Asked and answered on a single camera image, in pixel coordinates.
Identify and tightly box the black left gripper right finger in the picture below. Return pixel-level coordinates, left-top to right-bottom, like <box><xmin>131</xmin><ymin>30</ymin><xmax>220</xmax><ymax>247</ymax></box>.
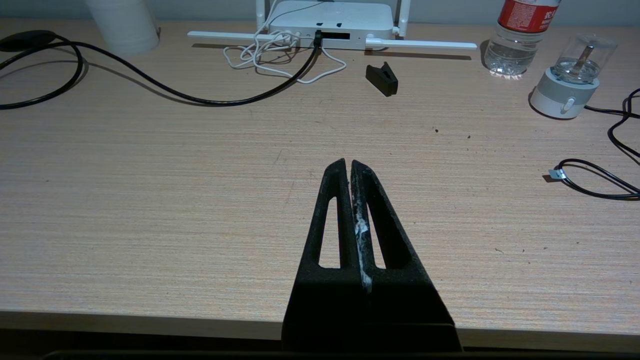
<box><xmin>350</xmin><ymin>159</ymin><xmax>463</xmax><ymax>352</ymax></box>

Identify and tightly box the small glass dome night light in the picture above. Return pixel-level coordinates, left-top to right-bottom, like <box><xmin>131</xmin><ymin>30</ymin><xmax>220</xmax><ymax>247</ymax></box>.
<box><xmin>529</xmin><ymin>33</ymin><xmax>618</xmax><ymax>121</ymax></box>

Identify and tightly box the small black clip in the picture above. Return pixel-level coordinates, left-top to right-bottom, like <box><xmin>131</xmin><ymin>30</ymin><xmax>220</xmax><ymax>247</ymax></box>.
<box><xmin>365</xmin><ymin>61</ymin><xmax>399</xmax><ymax>97</ymax></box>

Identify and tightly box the black cable with white connector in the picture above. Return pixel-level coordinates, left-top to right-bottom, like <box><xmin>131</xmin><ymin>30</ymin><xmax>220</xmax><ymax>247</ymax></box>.
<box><xmin>548</xmin><ymin>158</ymin><xmax>640</xmax><ymax>202</ymax></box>

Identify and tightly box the white toilet paper roll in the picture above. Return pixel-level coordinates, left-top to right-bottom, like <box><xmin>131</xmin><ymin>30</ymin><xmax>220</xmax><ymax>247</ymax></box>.
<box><xmin>84</xmin><ymin>0</ymin><xmax>161</xmax><ymax>56</ymax></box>

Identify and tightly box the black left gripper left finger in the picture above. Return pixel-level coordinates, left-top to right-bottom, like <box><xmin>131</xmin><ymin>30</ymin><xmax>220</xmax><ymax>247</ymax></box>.
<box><xmin>281</xmin><ymin>158</ymin><xmax>368</xmax><ymax>352</ymax></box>

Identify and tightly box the white router with antennas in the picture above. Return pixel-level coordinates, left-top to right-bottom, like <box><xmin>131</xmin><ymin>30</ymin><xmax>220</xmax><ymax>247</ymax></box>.
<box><xmin>187</xmin><ymin>0</ymin><xmax>478</xmax><ymax>52</ymax></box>

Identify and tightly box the black ethernet cable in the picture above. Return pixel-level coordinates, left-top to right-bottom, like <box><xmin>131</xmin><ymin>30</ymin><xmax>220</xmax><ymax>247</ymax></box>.
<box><xmin>0</xmin><ymin>30</ymin><xmax>323</xmax><ymax>111</ymax></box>

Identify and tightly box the black USB cable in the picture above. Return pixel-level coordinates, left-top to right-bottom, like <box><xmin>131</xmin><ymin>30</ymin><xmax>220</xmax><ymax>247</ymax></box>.
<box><xmin>582</xmin><ymin>87</ymin><xmax>640</xmax><ymax>166</ymax></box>

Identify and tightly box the white power cord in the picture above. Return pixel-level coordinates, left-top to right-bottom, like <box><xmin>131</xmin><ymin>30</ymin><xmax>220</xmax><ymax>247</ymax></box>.
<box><xmin>222</xmin><ymin>0</ymin><xmax>348</xmax><ymax>85</ymax></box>

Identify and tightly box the clear water bottle red cap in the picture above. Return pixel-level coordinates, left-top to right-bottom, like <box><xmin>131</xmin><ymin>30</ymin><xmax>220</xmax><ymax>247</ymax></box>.
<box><xmin>483</xmin><ymin>0</ymin><xmax>562</xmax><ymax>77</ymax></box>

